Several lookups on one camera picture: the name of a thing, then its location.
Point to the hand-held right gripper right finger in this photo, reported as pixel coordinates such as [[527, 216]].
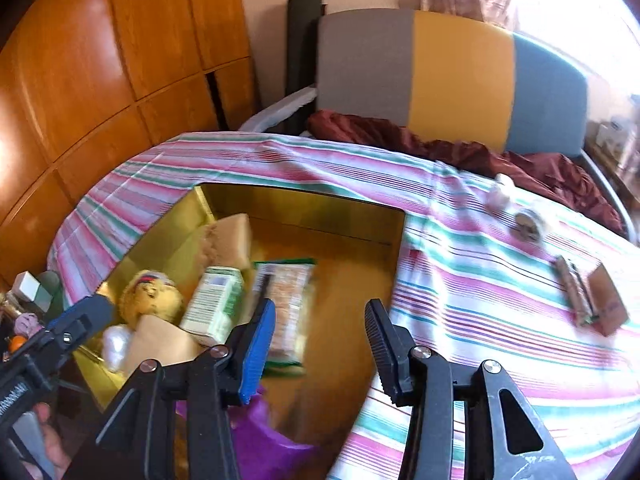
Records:
[[381, 350]]

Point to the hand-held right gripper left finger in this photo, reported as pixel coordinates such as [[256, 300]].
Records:
[[257, 355]]

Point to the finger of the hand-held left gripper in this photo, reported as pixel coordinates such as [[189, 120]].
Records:
[[87, 312]]

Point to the yellow plush toy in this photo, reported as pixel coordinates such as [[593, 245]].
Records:
[[150, 297]]

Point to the clear cracker packet green edges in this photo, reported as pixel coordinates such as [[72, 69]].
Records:
[[292, 300]]

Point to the small cream box green print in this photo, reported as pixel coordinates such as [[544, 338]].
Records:
[[212, 305]]

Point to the golden box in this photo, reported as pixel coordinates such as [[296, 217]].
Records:
[[330, 270]]

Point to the purple snack packet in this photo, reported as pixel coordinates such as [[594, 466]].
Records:
[[270, 450]]

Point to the yellow sponge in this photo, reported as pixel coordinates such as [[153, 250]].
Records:
[[227, 240]]

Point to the person's left hand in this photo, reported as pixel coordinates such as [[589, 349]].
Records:
[[50, 440]]

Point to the pink figurine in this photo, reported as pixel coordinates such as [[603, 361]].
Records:
[[27, 324]]

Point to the white green small box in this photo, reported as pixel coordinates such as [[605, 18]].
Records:
[[35, 290]]

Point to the round tape roll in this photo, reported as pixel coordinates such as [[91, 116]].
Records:
[[531, 225]]

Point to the narrow snack packet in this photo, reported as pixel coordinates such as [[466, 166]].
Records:
[[575, 290]]

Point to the maroon blanket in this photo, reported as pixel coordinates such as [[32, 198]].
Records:
[[450, 150]]

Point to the brown cardboard box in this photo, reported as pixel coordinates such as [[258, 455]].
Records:
[[607, 300]]

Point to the wooden wardrobe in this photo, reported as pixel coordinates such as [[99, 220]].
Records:
[[100, 60]]

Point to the multicolour sofa chair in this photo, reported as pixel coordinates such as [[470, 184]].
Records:
[[460, 75]]

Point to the wooden desk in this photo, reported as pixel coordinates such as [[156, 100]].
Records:
[[615, 170]]

